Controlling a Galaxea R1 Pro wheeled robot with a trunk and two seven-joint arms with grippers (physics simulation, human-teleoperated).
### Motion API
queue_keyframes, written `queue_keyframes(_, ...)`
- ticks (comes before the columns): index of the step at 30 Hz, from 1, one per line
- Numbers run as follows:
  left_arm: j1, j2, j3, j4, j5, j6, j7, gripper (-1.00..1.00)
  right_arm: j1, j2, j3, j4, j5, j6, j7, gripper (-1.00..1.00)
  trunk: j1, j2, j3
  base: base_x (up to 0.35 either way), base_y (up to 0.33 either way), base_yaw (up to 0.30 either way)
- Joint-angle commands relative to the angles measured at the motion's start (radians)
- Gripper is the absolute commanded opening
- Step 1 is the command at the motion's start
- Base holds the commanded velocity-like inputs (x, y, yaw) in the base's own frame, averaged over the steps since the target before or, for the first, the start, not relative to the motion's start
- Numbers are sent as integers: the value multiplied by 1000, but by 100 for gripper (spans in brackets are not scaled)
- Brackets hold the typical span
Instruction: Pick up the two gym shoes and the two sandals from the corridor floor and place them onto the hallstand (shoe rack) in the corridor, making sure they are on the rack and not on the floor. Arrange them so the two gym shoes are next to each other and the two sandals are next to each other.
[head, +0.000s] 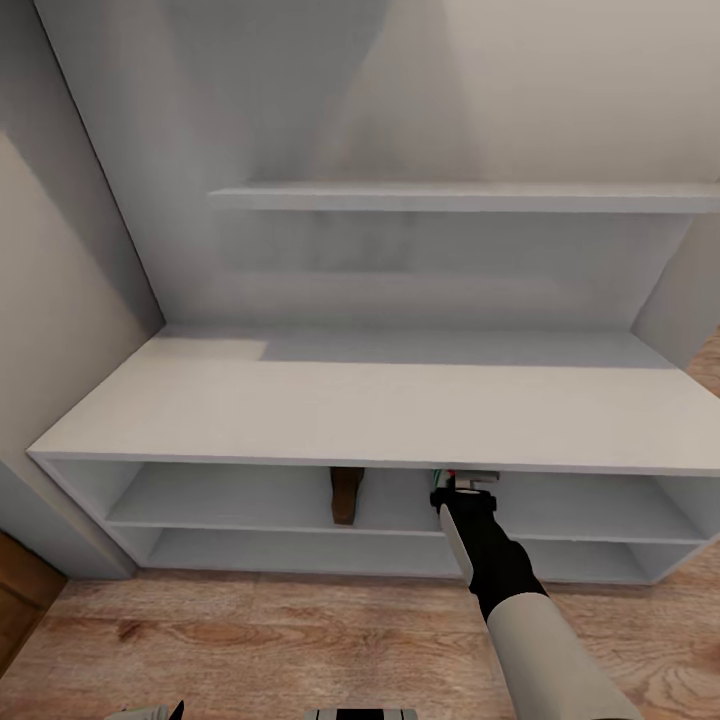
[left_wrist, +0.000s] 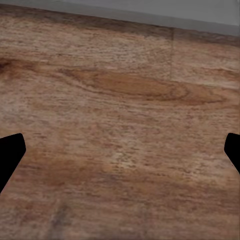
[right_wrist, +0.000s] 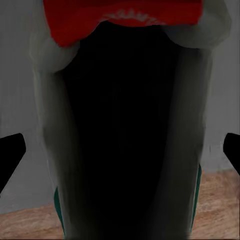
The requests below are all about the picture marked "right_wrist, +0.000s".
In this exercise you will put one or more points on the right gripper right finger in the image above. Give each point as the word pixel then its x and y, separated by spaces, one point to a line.
pixel 232 149

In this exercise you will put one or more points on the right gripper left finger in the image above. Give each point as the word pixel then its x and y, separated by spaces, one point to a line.
pixel 12 149

